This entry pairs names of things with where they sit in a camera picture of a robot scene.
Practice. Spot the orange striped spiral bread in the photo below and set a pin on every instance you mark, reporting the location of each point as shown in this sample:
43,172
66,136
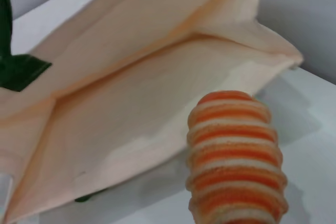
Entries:
236,161

